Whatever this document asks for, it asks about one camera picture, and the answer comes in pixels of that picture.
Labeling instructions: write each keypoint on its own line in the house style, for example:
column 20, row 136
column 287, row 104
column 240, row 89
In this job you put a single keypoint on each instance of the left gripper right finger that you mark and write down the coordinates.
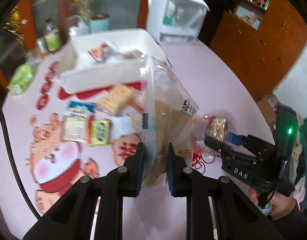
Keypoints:
column 215, row 208

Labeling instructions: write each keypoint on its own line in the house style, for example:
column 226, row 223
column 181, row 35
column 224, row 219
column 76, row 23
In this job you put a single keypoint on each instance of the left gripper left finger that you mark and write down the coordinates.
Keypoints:
column 93, row 208

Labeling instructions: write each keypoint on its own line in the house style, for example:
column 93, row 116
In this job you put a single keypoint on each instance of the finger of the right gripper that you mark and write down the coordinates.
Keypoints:
column 217, row 146
column 239, row 139

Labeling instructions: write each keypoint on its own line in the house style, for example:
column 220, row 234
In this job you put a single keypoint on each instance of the mixed nut small pack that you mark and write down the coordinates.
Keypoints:
column 217, row 127

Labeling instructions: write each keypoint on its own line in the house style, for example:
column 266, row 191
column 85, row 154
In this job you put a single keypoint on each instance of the large bread cake pack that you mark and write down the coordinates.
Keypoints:
column 168, row 118

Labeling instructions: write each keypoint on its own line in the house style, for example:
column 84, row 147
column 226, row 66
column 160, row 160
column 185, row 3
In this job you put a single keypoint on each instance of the small green snack pack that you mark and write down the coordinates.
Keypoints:
column 100, row 132

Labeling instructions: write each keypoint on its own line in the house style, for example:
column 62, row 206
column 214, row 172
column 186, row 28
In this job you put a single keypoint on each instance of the blue white snack pack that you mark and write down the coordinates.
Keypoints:
column 76, row 122

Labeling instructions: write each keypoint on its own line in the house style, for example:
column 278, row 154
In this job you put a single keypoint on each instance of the puffed rice snack pack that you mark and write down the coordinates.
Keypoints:
column 116, row 99

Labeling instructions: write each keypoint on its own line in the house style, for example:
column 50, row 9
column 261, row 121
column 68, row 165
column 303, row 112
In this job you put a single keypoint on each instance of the clear wafer snack pack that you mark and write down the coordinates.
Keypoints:
column 133, row 55

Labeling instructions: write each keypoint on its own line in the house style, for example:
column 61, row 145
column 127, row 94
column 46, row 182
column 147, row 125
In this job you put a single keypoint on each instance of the red white snack pack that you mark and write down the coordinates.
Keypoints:
column 104, row 52

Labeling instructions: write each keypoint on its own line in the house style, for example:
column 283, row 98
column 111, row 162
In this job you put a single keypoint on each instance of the beige cracker pack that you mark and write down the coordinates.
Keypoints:
column 138, row 103

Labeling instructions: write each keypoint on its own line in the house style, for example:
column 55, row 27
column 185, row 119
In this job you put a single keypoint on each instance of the white orange oats bar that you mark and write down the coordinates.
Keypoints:
column 125, row 125

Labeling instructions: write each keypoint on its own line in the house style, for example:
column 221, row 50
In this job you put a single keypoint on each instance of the person right hand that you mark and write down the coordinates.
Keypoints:
column 281, row 205

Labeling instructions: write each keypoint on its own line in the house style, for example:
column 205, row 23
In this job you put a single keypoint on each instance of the cardboard box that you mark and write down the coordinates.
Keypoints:
column 268, row 106

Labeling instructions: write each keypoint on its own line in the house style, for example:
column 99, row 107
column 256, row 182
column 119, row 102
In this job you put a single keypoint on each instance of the pink cartoon table mat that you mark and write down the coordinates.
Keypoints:
column 154, row 214

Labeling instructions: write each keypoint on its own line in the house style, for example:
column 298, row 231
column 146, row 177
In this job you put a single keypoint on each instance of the wooden cabinet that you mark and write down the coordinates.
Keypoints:
column 260, row 41

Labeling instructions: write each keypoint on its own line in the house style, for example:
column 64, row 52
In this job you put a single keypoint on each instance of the white dispenser box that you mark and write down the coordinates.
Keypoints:
column 175, row 21

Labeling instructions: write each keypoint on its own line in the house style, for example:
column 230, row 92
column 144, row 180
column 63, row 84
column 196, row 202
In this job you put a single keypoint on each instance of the green tissue pack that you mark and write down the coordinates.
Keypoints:
column 21, row 79

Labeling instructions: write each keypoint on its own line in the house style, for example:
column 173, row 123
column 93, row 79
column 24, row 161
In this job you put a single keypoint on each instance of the white plastic tray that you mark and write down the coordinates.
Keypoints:
column 78, row 72

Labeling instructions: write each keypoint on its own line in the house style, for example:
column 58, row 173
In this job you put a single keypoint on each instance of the clear drinking glass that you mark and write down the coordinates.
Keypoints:
column 33, row 58

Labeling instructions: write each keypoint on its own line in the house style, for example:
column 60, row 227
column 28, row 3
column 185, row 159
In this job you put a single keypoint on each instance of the light blue canister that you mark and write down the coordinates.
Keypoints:
column 99, row 23

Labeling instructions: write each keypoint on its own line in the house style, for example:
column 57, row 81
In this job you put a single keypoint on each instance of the small metal can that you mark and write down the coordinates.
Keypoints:
column 41, row 47

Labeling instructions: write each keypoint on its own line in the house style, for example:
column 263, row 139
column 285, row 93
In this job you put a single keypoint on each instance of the green label glass bottle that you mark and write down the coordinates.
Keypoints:
column 52, row 36

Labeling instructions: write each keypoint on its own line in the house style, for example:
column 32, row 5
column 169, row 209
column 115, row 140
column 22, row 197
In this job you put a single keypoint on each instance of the white squeeze bottle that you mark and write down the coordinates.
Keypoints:
column 80, row 28

